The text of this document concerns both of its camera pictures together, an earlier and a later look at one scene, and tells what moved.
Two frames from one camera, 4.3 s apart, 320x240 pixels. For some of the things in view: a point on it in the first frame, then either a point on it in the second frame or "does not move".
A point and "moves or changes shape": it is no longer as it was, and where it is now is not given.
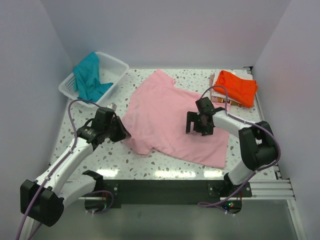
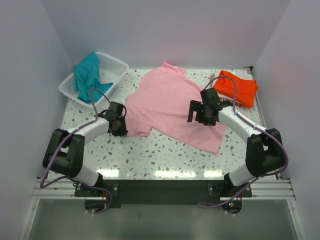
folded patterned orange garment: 223,100 does not move
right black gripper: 192,116 → 195,106
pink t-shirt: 155,119 moves or changes shape
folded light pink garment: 212,76 does not move
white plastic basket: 111,70 does not move
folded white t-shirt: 243,74 does not move
